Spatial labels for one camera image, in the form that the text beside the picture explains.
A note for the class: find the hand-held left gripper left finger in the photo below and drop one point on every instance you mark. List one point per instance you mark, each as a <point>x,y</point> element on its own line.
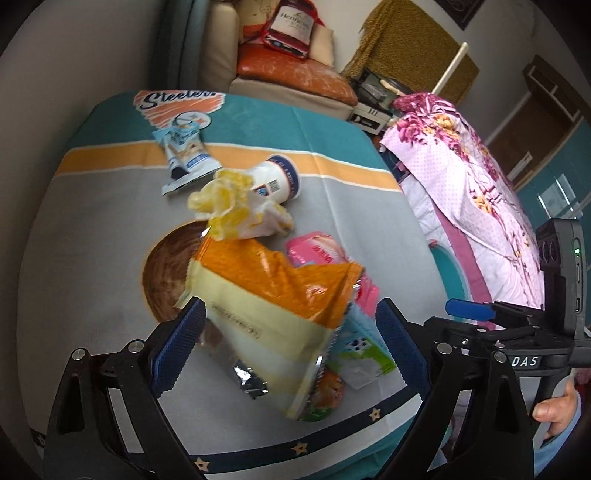
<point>180,341</point>

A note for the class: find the dark wall frame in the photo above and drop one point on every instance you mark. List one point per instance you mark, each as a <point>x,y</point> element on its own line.
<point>461,9</point>

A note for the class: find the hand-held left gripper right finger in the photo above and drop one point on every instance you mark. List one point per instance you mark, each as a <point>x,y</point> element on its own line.
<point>401,350</point>

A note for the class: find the orange and cream snack bag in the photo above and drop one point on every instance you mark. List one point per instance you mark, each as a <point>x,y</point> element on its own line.
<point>277,300</point>

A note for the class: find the person's right hand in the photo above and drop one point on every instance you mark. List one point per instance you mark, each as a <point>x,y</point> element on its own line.
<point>556,410</point>

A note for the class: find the cream leather sofa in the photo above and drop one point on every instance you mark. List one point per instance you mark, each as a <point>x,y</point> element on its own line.
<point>221,46</point>

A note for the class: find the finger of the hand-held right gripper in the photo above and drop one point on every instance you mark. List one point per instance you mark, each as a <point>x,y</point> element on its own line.
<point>485,336</point>
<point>468,308</point>

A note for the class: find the leopard pattern cloth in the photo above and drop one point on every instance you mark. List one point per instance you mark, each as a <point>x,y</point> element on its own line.
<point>415,46</point>

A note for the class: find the crumpled yellow wrapper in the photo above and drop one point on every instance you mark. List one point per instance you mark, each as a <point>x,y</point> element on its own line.
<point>226,212</point>

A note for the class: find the orange green jelly cup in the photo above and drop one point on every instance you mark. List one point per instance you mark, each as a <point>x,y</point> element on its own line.
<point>330,392</point>

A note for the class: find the beige pillow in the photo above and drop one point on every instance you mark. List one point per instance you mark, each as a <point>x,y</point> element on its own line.
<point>323,44</point>

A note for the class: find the grey curtain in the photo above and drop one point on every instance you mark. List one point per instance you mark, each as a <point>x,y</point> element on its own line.
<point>184,37</point>

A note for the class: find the bottle shaped pillow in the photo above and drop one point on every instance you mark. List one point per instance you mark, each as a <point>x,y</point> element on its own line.
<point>291,27</point>

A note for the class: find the pink snack packet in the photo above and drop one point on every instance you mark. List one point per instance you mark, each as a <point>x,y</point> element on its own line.
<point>318,251</point>

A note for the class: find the teal striped printed cloth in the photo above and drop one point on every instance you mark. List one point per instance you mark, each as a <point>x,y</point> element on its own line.
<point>92,221</point>

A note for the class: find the white and blue paper cup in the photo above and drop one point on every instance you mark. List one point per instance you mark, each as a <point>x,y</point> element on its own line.
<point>281,177</point>

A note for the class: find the stack of electronic devices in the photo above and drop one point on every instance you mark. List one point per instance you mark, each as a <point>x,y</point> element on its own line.
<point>369,110</point>

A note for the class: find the light blue snack packet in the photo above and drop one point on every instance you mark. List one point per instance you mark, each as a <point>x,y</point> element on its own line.
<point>187,152</point>

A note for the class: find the pink floral quilt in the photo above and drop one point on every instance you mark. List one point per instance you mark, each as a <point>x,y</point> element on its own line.
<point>471,184</point>

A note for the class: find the small green white carton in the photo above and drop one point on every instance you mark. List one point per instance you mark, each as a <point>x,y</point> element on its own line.
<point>364,355</point>

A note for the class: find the brown wooden cabinet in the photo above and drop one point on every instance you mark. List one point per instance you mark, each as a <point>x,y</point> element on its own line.
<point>549,101</point>

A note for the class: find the orange seat cushion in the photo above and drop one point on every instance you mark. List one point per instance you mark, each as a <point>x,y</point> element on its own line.
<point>286,74</point>

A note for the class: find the white wooden stick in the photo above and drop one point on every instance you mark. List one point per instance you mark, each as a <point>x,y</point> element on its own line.
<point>450,67</point>

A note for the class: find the yellow cartoon pillow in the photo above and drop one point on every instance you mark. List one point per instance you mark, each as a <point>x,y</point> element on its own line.
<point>251,18</point>

